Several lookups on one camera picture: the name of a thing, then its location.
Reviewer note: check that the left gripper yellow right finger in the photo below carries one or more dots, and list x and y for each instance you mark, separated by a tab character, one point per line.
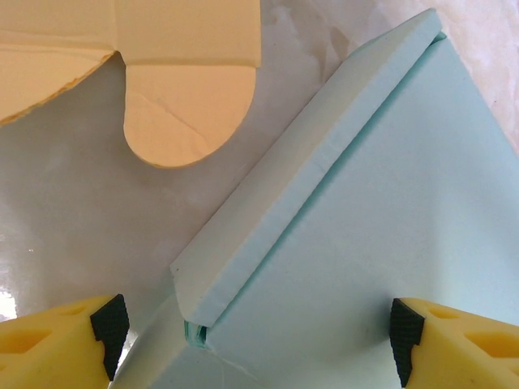
466	356

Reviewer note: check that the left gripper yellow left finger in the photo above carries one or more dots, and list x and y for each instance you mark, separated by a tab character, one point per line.
48	352

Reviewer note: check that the light blue paper box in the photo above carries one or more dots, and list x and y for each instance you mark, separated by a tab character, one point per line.
365	223

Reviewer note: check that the orange paper box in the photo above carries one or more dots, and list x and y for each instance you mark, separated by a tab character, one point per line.
182	101

